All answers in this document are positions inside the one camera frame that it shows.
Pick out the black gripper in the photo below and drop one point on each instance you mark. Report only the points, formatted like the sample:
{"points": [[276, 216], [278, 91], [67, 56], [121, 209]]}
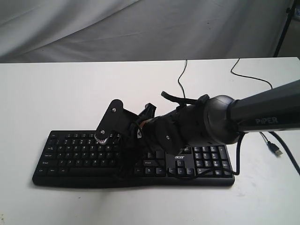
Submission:
{"points": [[150, 133]]}

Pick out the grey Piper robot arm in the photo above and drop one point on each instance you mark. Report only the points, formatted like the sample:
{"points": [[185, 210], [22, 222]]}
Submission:
{"points": [[212, 120]]}

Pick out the black acer keyboard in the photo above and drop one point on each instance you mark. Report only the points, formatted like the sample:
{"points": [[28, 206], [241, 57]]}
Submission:
{"points": [[73, 159]]}

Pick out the white backdrop cloth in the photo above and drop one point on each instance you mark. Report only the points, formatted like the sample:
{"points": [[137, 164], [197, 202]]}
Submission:
{"points": [[138, 30]]}

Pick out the black tripod stand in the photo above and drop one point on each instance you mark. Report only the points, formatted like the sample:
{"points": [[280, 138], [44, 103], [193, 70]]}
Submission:
{"points": [[290, 11]]}

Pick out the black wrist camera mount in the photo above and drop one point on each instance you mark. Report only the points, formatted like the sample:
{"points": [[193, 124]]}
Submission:
{"points": [[116, 120]]}

